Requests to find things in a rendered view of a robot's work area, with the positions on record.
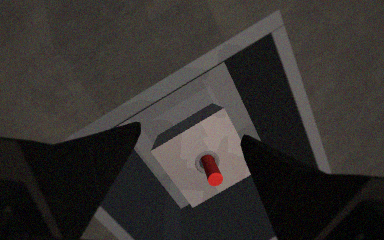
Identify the red peg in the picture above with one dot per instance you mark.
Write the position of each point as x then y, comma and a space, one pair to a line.
212, 171

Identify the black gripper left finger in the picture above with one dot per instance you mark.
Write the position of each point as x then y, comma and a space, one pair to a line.
69, 180

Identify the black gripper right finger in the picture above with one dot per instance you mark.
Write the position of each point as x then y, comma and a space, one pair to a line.
304, 203

